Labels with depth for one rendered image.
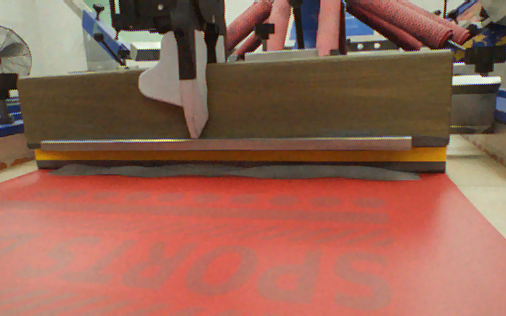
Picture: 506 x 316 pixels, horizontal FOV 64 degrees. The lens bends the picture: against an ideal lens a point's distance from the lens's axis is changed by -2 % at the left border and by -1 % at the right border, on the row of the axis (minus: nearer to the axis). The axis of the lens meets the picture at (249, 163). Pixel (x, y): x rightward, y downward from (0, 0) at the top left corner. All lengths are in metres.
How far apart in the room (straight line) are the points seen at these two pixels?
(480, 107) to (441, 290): 0.27
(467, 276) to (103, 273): 0.17
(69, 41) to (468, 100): 5.53
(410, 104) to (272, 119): 0.11
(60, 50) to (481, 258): 5.76
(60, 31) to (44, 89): 5.41
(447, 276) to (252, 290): 0.09
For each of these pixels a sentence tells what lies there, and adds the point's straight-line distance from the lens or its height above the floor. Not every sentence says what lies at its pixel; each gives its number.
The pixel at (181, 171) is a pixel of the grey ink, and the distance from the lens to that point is 0.39.
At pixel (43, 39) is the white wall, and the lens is 6.03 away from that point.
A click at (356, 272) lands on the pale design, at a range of 0.20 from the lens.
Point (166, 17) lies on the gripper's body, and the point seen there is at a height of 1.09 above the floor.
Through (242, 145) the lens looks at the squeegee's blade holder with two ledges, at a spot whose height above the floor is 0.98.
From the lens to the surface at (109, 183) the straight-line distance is 0.39.
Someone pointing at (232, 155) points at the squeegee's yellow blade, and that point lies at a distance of 0.38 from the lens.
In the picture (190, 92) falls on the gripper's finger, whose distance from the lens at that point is 0.35.
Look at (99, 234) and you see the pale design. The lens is 0.27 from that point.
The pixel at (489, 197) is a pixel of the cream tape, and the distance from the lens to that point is 0.32.
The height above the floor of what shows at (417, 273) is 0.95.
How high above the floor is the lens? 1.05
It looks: 13 degrees down
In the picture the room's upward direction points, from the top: 3 degrees counter-clockwise
